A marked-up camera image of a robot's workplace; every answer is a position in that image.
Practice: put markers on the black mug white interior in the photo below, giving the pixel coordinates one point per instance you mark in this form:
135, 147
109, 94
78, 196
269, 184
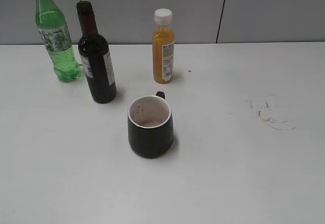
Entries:
150, 125

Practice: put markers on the dark red wine bottle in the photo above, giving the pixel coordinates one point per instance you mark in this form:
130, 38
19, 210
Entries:
95, 56

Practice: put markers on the orange juice bottle white cap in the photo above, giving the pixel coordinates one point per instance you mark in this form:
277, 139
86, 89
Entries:
163, 47

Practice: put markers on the green plastic soda bottle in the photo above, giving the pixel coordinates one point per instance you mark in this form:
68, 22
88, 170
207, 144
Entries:
53, 29

